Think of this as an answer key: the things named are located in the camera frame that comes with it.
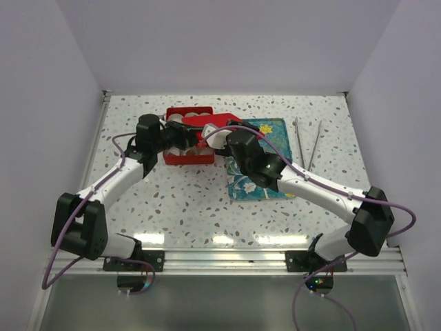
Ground teal floral tray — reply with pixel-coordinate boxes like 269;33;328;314
225;118;296;201

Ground purple cable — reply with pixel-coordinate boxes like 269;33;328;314
41;132;156;296
198;125;417;331

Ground red chocolate box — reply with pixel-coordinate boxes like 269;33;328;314
163;106;214;166

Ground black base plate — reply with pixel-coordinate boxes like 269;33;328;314
103;250;165;272
285;250;330;274

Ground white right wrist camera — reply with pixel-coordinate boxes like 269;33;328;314
202;123;232;150

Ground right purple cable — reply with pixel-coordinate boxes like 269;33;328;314
198;125;417;331

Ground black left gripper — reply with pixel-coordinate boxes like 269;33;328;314
152;121;204;154

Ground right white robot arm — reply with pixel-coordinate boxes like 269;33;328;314
207;126;394;271

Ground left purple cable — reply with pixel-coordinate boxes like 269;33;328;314
41;132;156;296

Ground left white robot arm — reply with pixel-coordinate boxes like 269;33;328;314
51;114;202;271

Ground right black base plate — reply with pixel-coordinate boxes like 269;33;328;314
285;250;330;274

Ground metal tweezers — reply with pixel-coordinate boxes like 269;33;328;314
293;117;323;173

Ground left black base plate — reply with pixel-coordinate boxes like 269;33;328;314
103;250;165;272

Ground red box lid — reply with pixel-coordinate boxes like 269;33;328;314
182;112;243;128

